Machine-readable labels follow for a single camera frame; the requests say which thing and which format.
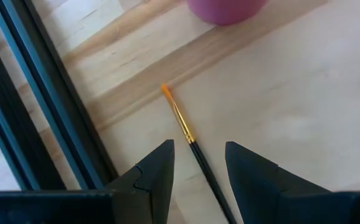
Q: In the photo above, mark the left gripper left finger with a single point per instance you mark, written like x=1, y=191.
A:
x=149, y=186

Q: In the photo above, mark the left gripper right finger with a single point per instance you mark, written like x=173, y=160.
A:
x=261, y=193

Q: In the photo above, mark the pink-red plastic cup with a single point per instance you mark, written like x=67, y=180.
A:
x=226, y=12

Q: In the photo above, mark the black aluminium table frame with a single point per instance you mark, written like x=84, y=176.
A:
x=58, y=93

